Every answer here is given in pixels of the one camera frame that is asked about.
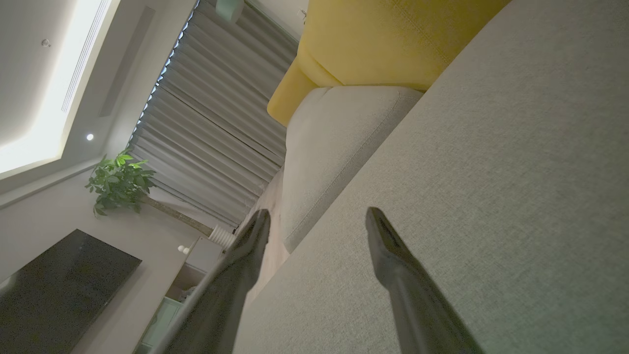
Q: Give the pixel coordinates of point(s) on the long grey sofa seat cushion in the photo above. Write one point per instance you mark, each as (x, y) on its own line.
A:
(334, 157)

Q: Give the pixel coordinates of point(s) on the wide yellow sofa back cushion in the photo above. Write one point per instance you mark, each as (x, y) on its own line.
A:
(393, 44)

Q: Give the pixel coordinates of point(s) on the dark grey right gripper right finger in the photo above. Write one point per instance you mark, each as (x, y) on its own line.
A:
(417, 305)

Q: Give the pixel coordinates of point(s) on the white ribbed plant pot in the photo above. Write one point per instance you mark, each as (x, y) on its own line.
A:
(222, 237)

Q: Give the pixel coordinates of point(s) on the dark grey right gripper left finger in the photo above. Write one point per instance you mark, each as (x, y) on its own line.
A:
(221, 305)

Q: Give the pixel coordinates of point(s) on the tall green leafy houseplant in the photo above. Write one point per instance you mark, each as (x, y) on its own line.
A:
(118, 182)

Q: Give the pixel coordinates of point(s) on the grey pleated curtain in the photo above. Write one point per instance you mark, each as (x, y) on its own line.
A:
(216, 128)

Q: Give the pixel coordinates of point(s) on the crumpled clear plastic bag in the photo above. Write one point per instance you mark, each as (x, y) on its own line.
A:
(187, 293)

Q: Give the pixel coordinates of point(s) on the large grey sofa chaise cushion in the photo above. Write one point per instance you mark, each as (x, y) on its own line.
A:
(491, 196)

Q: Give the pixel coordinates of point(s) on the small white figurine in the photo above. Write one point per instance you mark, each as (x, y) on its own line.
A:
(184, 249)

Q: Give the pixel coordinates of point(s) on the low mint grey TV cabinet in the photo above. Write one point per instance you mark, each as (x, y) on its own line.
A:
(196, 260)

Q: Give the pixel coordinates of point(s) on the black flat screen television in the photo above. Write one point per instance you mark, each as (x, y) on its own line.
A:
(59, 295)

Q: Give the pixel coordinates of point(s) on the long white ceiling air vent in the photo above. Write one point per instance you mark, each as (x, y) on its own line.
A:
(83, 54)

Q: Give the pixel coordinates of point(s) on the pale green cylindrical object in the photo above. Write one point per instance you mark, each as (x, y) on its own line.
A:
(230, 9)

